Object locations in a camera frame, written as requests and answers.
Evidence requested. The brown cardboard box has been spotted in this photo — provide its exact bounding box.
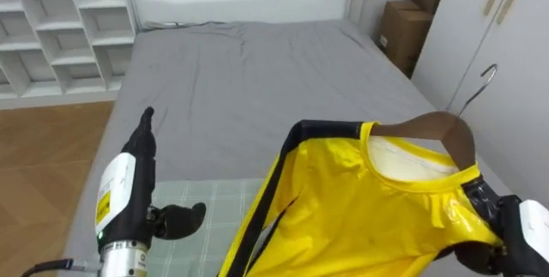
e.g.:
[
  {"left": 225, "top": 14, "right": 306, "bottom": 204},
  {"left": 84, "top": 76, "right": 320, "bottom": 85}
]
[{"left": 377, "top": 0, "right": 434, "bottom": 75}]

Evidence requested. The white wardrobe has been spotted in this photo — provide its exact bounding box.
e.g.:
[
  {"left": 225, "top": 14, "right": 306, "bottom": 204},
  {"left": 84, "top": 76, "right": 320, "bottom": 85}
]
[{"left": 410, "top": 0, "right": 549, "bottom": 209}]

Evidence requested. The white shelf unit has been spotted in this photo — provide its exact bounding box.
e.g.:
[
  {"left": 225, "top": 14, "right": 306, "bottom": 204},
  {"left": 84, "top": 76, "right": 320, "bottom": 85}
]
[{"left": 0, "top": 0, "right": 137, "bottom": 111}]

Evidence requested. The wooden clothes hanger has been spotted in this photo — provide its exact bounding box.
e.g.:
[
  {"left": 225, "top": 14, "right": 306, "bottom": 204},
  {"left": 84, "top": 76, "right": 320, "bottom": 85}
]
[{"left": 370, "top": 63, "right": 498, "bottom": 172}]

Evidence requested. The grey bed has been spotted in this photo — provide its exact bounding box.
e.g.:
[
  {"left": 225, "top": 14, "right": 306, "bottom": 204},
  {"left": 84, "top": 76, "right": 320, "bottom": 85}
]
[{"left": 57, "top": 0, "right": 516, "bottom": 277}]

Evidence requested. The green checked cloth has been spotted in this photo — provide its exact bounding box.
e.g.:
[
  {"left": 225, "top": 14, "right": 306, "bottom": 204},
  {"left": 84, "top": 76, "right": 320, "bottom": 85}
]
[{"left": 143, "top": 178, "right": 267, "bottom": 277}]

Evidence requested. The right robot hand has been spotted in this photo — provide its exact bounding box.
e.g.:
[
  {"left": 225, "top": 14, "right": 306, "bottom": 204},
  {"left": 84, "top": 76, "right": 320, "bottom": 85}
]
[{"left": 453, "top": 195, "right": 549, "bottom": 277}]

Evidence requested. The yellow and black shirt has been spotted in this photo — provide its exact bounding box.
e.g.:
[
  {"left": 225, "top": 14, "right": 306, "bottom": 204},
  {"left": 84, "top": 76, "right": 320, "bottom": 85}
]
[{"left": 217, "top": 119, "right": 504, "bottom": 277}]

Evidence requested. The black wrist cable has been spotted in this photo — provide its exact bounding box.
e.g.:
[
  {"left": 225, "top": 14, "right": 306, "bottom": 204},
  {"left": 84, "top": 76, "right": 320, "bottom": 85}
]
[{"left": 20, "top": 258, "right": 104, "bottom": 277}]

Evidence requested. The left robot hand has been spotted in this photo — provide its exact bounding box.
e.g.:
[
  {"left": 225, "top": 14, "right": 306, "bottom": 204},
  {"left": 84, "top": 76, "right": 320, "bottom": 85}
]
[{"left": 94, "top": 105, "right": 208, "bottom": 254}]

